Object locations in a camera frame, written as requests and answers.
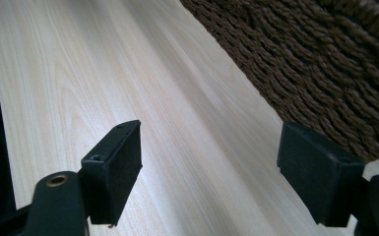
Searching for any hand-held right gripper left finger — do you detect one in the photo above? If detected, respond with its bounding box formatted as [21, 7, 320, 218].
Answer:
[78, 119, 144, 228]

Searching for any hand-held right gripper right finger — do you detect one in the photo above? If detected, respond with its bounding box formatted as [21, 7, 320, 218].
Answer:
[277, 121, 365, 228]

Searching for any brown wicker basket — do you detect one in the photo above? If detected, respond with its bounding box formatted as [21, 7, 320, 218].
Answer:
[179, 0, 379, 164]

